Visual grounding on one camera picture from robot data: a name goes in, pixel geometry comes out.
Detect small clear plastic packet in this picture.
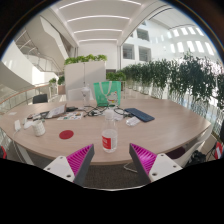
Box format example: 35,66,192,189
125,115,142,127

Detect white grid-patterned mug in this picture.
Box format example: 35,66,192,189
31,119,47,137

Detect colourful sticker sheet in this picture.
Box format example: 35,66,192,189
57,111,84,121

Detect white rectangular packet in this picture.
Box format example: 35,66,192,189
113,112,125,122

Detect small potted green plant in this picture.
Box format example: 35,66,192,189
48,77,58,89

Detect flat round red coaster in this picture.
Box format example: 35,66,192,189
58,129,75,140

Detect dark blue flat case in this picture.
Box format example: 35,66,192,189
124,107,156,123

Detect red and black chair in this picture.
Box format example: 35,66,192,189
213,129,224,160
0,145,8,160

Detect clear red-labelled water bottle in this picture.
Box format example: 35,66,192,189
100,109,119,154

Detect white power strip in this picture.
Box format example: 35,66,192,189
13,119,22,132

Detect black backpack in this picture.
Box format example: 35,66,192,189
191,149,209,166

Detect white cabinet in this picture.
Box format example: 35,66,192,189
63,60,108,101

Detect ceiling light strips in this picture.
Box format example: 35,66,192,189
58,0,141,43

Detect row of green hedge plants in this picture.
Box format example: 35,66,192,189
120,53,224,111

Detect black power adapter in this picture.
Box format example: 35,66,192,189
65,105,78,113

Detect green tote bag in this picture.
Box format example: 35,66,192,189
92,80,122,108

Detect white computer mouse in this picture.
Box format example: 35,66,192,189
23,119,34,130

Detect green plants atop cabinet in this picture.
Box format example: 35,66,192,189
63,54,108,66

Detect white chair with plain backrest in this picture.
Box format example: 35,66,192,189
66,87,96,102

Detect white chair with purple seat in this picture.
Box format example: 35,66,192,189
159,126,213,168

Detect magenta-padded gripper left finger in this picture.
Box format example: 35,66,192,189
43,143,96,187

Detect green plants on wooden stand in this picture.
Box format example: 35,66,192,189
105,70,128,83

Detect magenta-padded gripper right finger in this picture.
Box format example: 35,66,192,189
128,143,184,185

